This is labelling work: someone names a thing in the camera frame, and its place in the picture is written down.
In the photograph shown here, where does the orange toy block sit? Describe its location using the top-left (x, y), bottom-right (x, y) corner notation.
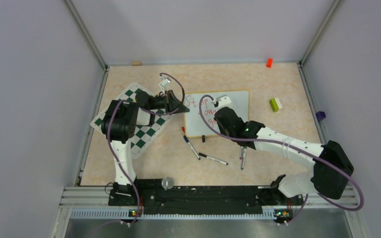
top-left (266, 58), bottom-right (273, 68)

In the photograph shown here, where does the green whiteboard marker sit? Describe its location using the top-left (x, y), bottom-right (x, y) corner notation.
top-left (241, 147), bottom-right (247, 170)

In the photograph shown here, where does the black whiteboard marker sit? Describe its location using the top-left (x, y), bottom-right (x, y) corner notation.
top-left (198, 153), bottom-right (229, 166)

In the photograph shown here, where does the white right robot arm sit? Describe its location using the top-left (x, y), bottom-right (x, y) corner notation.
top-left (214, 107), bottom-right (354, 204)

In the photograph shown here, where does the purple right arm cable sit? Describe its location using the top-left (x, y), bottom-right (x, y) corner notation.
top-left (199, 95), bottom-right (365, 226)

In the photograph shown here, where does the green white chessboard mat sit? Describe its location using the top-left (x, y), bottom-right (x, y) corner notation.
top-left (90, 83), bottom-right (176, 159)

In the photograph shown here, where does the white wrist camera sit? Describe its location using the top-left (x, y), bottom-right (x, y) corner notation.
top-left (213, 95), bottom-right (232, 109)
top-left (159, 76), bottom-right (171, 92)

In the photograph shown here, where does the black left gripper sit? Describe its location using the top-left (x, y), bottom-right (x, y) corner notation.
top-left (148, 90), bottom-right (190, 114)

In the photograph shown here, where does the green white toy brick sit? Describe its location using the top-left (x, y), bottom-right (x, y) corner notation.
top-left (269, 98), bottom-right (283, 112)

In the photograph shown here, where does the purple whiteboard marker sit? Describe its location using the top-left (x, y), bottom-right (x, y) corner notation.
top-left (240, 147), bottom-right (245, 160)

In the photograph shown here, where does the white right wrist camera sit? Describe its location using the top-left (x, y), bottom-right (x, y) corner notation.
top-left (213, 95), bottom-right (232, 109)

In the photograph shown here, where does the silver round knob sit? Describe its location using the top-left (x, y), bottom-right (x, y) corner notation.
top-left (161, 177), bottom-right (174, 190)

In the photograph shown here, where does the purple toy block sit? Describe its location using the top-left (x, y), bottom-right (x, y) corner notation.
top-left (315, 111), bottom-right (326, 121)

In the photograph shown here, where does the blue whiteboard marker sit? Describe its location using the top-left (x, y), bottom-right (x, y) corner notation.
top-left (183, 135), bottom-right (201, 160)

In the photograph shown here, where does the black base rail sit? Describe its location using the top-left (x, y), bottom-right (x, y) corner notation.
top-left (108, 179), bottom-right (303, 215)

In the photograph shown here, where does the small wooden cork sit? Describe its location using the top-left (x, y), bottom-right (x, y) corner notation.
top-left (131, 61), bottom-right (142, 66)

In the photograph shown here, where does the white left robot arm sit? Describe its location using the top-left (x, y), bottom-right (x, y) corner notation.
top-left (100, 89), bottom-right (189, 205)

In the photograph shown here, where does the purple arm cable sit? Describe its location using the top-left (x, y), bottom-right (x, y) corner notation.
top-left (106, 72), bottom-right (185, 218)
top-left (199, 95), bottom-right (365, 226)

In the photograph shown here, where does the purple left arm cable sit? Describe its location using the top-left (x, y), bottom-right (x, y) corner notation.
top-left (106, 72), bottom-right (185, 218)

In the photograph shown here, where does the yellow framed whiteboard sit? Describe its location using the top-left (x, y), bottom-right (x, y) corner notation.
top-left (184, 90), bottom-right (250, 137)

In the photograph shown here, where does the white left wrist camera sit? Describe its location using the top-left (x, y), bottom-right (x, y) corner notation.
top-left (159, 76), bottom-right (171, 92)

